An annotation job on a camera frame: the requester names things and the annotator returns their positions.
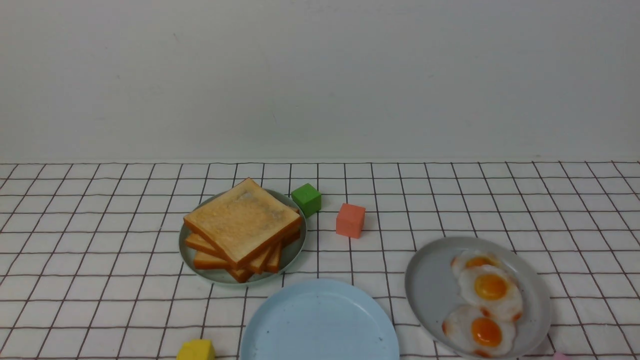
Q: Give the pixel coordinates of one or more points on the toast slice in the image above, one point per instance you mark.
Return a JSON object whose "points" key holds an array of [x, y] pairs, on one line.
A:
{"points": [[243, 222], [240, 275], [206, 258], [291, 237]]}

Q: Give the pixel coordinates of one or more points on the fried egg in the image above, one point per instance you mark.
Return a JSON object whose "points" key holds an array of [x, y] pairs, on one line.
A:
{"points": [[473, 332], [473, 258], [492, 291]]}

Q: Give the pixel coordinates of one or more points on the green cube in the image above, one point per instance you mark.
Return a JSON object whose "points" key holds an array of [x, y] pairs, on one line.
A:
{"points": [[308, 199]]}

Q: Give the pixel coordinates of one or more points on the salmon pink cube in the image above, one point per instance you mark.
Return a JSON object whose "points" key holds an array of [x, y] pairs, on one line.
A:
{"points": [[350, 220]]}

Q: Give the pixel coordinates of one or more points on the light blue plate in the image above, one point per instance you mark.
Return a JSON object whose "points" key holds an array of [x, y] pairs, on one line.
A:
{"points": [[320, 319]]}

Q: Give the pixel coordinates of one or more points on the green plate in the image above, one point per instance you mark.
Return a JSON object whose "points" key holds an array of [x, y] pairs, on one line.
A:
{"points": [[289, 254]]}

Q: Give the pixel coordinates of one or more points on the grey plate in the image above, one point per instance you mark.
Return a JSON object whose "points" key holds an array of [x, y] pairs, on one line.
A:
{"points": [[433, 292]]}

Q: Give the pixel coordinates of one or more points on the yellow cube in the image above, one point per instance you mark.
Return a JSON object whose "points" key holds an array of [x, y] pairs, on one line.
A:
{"points": [[197, 349]]}

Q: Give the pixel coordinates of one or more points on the white grid tablecloth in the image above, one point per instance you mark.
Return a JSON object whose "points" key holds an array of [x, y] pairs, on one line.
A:
{"points": [[91, 270]]}

